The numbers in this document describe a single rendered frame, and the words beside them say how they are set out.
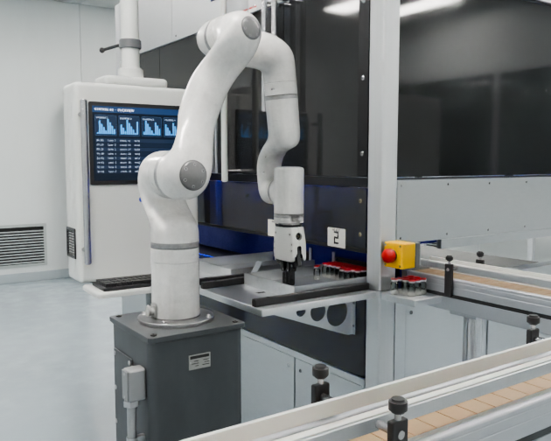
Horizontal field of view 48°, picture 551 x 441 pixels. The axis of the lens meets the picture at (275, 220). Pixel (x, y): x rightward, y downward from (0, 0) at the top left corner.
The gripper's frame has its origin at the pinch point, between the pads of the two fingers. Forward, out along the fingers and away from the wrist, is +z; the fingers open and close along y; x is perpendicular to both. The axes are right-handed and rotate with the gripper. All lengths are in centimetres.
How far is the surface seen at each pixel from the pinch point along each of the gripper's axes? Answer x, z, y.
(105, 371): -21, 93, 218
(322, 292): -5.8, 3.4, -8.1
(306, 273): -21.5, 3.6, 19.6
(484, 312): -34, 7, -40
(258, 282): 2.5, 2.7, 11.9
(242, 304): 16.4, 5.0, -1.7
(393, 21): -27, -72, -12
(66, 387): 6, 93, 205
